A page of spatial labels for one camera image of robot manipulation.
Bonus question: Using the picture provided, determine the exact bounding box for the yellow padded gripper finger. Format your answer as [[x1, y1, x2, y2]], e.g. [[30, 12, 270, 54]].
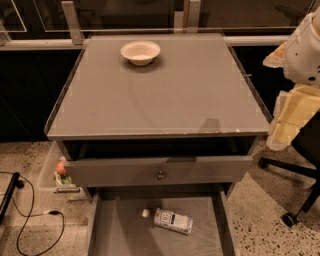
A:
[[266, 84, 320, 151], [262, 42, 287, 68]]

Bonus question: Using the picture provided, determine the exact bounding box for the clear plastic water bottle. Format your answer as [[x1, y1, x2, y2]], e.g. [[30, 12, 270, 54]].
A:
[[142, 208, 193, 235]]

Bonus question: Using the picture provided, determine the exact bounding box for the grey drawer cabinet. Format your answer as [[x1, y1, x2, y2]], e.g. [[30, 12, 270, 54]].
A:
[[44, 32, 274, 256]]

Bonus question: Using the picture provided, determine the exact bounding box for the grey open middle drawer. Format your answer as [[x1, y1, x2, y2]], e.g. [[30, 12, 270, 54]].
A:
[[83, 191, 240, 256]]

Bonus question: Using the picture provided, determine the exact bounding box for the round metal drawer knob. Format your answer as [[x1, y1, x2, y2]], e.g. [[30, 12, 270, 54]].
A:
[[157, 170, 165, 180]]

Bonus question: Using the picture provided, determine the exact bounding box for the grey top drawer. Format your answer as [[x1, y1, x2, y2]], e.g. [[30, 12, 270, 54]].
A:
[[65, 156, 253, 187]]

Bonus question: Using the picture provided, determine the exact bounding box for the black office chair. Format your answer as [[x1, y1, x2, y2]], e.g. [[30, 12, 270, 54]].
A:
[[258, 112, 320, 227]]

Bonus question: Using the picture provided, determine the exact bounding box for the white paper bowl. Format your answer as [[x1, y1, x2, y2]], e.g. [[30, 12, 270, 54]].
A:
[[120, 41, 161, 66]]

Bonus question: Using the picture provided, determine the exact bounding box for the orange round toy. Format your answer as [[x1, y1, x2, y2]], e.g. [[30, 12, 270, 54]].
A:
[[56, 161, 67, 176]]

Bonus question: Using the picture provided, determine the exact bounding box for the green white packet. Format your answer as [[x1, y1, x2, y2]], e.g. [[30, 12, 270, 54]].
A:
[[54, 172, 72, 186]]

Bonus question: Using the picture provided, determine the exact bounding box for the black flat floor device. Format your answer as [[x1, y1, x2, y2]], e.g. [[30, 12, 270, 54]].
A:
[[0, 172, 24, 224]]

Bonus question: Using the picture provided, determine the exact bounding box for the centre metal window bracket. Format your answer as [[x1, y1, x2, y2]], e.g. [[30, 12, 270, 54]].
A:
[[187, 0, 201, 33]]

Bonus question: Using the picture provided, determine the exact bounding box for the metal window bracket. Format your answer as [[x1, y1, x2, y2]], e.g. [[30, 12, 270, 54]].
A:
[[187, 0, 201, 33], [61, 1, 84, 45]]

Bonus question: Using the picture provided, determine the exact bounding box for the left metal window bracket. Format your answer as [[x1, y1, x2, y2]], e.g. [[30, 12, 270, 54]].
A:
[[61, 1, 84, 45]]

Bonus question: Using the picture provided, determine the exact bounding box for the black power cable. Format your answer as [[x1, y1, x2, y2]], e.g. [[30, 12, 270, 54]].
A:
[[0, 171, 66, 256]]

